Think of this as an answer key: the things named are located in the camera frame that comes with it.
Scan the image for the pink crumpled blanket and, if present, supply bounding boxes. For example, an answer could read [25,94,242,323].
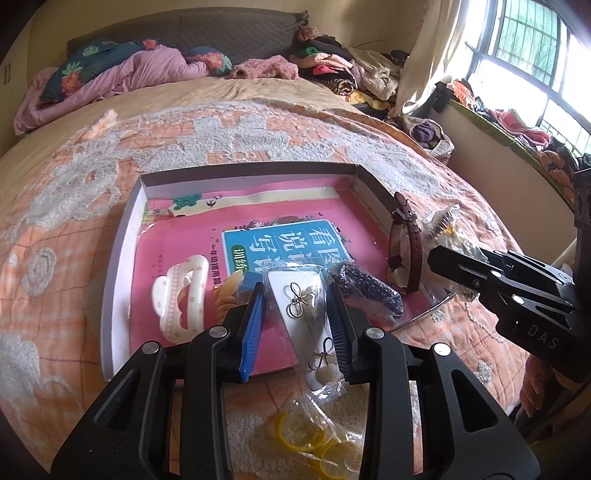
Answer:
[13,45,209,136]

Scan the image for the cream curtain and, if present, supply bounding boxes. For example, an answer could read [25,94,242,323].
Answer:
[389,1,489,117]

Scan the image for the dark floral pillow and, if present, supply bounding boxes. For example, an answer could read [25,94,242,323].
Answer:
[41,38,232,104]

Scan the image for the brown leather strap watch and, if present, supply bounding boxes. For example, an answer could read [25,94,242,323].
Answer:
[388,192,423,294]

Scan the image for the yellow rings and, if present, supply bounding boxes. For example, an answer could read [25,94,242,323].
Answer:
[250,391,366,480]

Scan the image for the clothes on window sill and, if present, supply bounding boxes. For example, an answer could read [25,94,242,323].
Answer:
[430,80,590,206]

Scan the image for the orange spiral hair curler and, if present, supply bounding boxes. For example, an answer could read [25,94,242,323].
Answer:
[213,270,243,324]

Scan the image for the black beaded hair clip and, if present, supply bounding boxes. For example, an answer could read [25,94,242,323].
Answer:
[329,262,404,322]

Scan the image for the pink fuzzy garment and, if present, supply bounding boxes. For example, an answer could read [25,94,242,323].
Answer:
[228,55,300,80]

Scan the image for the bag of clothes by bed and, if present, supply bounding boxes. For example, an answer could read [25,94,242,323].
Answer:
[402,116,455,164]

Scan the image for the pink and blue book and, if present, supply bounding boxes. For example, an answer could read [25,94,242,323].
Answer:
[129,180,391,350]

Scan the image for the earrings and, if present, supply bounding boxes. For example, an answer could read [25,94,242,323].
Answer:
[263,261,345,402]

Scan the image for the pile of clothes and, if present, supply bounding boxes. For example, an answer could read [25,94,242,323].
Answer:
[290,26,409,116]

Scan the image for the window with grille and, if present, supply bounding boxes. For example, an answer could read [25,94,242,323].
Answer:
[464,1,590,155]

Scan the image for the white hair claw clip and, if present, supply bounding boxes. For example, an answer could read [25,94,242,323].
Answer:
[151,255,209,344]

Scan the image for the cream wardrobe with black handles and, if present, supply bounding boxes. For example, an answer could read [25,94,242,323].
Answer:
[0,20,32,155]

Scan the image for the dark shallow cardboard box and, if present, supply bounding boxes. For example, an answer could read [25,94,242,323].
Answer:
[99,161,456,383]

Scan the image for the clear claw clip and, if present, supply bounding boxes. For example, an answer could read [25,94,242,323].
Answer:
[421,204,487,303]

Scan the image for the dark grey padded headboard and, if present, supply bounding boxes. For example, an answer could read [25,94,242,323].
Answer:
[66,7,308,63]

